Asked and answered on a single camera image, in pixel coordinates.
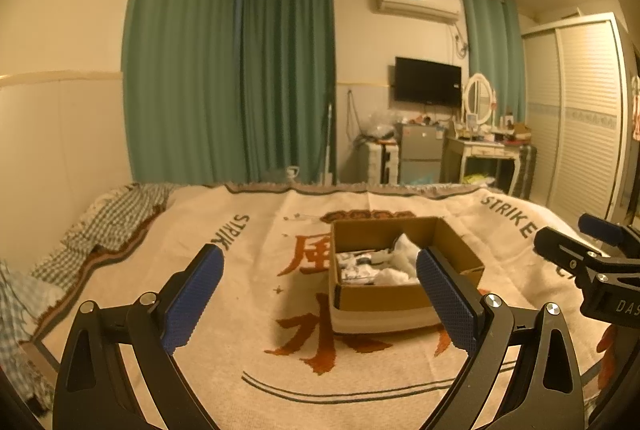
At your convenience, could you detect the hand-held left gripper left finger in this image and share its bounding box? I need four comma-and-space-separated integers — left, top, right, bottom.
52, 243, 225, 430

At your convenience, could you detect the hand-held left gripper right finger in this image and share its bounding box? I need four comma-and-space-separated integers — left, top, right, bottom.
416, 246, 586, 430

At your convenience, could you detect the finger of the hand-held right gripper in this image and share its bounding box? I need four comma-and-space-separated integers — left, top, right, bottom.
578, 212, 640, 257
533, 227, 603, 272

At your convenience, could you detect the white cloth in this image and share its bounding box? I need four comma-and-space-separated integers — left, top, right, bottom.
375, 234, 422, 287

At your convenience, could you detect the brown cardboard box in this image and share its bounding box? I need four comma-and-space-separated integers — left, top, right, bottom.
327, 216, 486, 329

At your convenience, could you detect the floral tissue packet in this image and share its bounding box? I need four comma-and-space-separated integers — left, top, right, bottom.
334, 251, 383, 284

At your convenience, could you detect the cream printed blanket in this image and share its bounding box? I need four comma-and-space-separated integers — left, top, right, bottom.
32, 183, 617, 430

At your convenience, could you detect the white slatted wardrobe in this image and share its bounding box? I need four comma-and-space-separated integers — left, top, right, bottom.
521, 13, 634, 224

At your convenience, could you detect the green checkered bedding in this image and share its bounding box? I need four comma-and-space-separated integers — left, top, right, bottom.
0, 183, 179, 411

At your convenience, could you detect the white dressing table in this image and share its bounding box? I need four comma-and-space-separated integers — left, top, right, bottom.
444, 137, 524, 197

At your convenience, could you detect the hanging red white garment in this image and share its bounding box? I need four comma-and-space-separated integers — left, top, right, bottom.
630, 73, 640, 142

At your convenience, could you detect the white suitcase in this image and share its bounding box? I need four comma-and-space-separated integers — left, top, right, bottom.
367, 141, 401, 185

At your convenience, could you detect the small grey fridge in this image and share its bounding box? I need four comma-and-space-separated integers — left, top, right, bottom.
397, 122, 444, 185

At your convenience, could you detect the white oval mirror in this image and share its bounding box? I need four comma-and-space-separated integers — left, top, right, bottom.
462, 71, 496, 127

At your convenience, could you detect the clear plastic bag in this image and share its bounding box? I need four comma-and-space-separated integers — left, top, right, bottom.
362, 110, 401, 142

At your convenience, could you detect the white mop pole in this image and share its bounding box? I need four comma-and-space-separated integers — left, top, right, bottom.
320, 103, 335, 185

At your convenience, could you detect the narrow green curtain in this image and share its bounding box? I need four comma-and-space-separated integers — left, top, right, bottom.
460, 0, 527, 127

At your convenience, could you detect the dark green curtain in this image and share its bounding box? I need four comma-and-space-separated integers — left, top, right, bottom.
239, 0, 337, 185

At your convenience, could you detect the wide green curtain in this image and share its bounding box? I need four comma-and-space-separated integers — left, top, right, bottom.
122, 0, 247, 187

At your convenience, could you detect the white air conditioner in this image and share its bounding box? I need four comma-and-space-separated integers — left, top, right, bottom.
374, 0, 460, 24

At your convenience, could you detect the black wall television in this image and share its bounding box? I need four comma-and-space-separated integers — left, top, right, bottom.
393, 56, 463, 108

